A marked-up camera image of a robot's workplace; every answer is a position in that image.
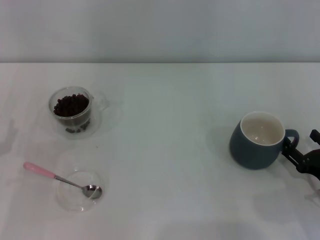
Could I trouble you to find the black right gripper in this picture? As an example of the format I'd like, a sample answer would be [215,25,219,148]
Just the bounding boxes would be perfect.
[281,129,320,182]

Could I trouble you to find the dark grey ceramic mug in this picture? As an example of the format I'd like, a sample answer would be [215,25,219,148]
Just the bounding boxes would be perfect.
[229,111,300,170]

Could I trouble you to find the pink handled metal spoon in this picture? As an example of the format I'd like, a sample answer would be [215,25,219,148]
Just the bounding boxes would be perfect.
[23,161,104,200]

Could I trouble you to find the loose spilled coffee beans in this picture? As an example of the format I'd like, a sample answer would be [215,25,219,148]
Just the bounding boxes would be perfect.
[65,122,91,134]

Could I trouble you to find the clear glass cup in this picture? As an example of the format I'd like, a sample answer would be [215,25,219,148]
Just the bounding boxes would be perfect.
[48,86,111,127]

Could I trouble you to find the coffee beans heap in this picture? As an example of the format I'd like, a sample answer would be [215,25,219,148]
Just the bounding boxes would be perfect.
[53,93,90,118]

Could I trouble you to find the clear glass saucer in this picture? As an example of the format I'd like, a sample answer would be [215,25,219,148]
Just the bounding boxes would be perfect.
[49,104,104,139]

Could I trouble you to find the small clear glass dish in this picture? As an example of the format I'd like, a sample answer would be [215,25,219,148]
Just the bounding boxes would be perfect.
[56,166,105,213]

